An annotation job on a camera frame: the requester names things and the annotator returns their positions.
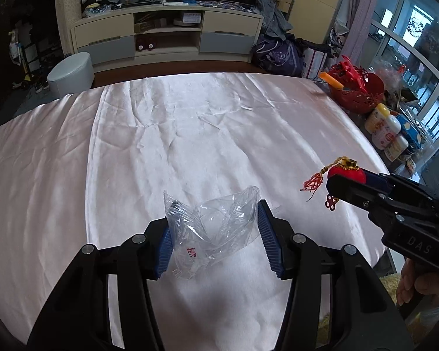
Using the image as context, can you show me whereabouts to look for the grey hanging clothes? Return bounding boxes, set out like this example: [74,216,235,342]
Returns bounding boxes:
[256,0,295,39]

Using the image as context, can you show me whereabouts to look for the red lantern ornament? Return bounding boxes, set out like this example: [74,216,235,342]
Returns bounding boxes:
[300,156,368,213]

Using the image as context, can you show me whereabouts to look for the cream television cabinet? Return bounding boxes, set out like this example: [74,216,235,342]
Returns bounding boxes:
[70,2,264,72]

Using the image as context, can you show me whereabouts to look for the red openwork basket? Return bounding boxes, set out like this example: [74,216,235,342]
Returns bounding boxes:
[327,56,385,114]

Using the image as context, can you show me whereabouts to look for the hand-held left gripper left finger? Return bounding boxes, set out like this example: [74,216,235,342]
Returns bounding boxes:
[26,216,174,351]

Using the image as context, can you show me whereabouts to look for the pale curtain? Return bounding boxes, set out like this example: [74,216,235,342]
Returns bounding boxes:
[342,0,388,70]

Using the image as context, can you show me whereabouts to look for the white round stool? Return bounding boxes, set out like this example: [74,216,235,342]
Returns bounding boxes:
[46,52,95,97]

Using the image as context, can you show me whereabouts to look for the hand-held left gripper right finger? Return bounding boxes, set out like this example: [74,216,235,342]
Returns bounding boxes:
[257,199,414,351]

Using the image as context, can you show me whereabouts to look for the clear plastic wrapper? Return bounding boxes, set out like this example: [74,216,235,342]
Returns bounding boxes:
[163,186,261,280]

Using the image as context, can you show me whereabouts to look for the child scooter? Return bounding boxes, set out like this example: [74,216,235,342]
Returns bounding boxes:
[9,29,35,90]

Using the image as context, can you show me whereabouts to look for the blue snack packet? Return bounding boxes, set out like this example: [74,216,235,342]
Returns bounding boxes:
[395,113,430,150]

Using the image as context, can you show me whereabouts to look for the orange handle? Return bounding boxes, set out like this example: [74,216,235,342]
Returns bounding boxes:
[319,72,345,90]

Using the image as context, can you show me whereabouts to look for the white blue shopping bag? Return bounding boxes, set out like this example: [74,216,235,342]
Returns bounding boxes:
[303,46,331,79]

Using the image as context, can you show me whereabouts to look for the yellow fluffy cloth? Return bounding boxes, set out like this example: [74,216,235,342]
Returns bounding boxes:
[379,273,401,302]

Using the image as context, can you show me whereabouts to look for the cream lotion bottle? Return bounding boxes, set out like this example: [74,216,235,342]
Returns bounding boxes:
[372,115,402,150]
[384,133,410,162]
[364,103,390,134]

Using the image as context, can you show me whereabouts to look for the person's right hand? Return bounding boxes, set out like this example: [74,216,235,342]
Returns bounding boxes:
[395,259,439,306]

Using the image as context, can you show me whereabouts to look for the purple bag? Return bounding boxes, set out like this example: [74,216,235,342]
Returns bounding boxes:
[252,35,304,77]

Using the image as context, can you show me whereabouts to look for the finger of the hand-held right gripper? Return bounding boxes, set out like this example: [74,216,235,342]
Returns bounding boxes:
[362,169,436,200]
[325,173,386,212]

